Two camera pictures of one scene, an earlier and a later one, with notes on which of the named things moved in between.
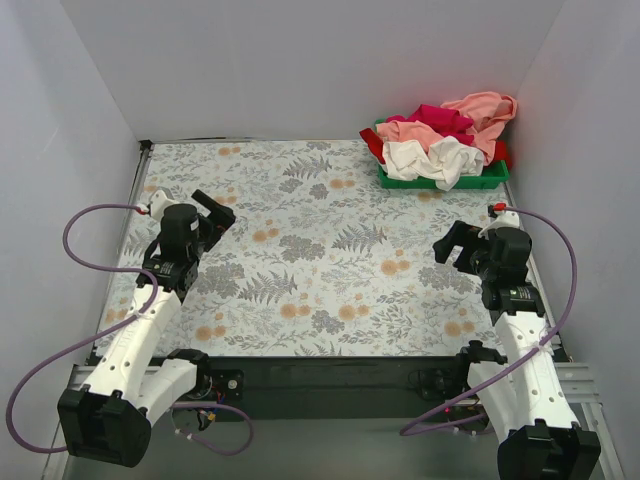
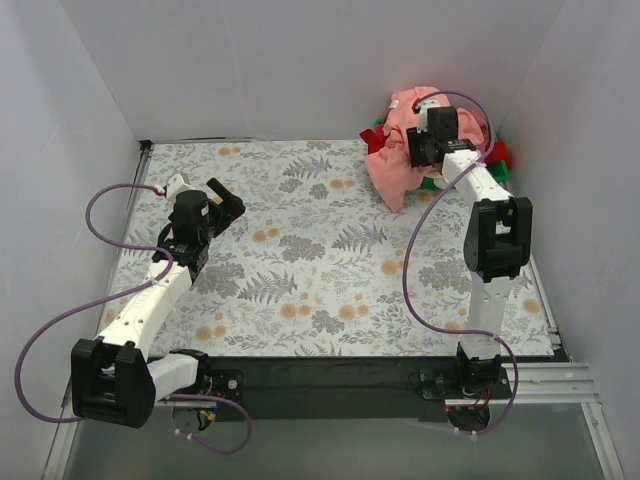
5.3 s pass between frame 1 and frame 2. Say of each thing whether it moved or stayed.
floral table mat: stayed
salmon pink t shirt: moved
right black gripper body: moved
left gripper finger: moved
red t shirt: stayed
